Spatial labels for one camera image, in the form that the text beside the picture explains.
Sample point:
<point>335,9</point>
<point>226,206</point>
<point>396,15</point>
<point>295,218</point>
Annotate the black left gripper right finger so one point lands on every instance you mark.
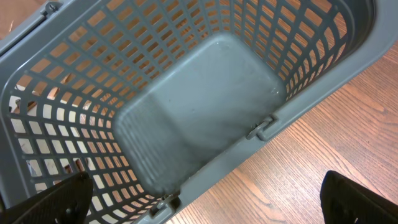
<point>345,201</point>

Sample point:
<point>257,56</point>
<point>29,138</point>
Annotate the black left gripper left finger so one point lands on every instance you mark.
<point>66,202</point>

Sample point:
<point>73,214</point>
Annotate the grey plastic basket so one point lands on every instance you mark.
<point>159,100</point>

